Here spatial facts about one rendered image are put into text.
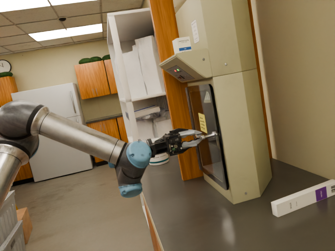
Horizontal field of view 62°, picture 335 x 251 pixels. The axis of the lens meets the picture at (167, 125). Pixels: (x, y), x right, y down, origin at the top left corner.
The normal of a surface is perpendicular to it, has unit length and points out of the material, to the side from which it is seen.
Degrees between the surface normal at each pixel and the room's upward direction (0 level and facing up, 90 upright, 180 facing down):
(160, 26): 90
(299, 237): 0
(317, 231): 0
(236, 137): 90
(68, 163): 90
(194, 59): 90
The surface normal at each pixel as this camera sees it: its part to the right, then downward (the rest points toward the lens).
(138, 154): 0.30, -0.62
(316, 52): -0.96, 0.21
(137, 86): -0.19, 0.23
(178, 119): 0.21, 0.11
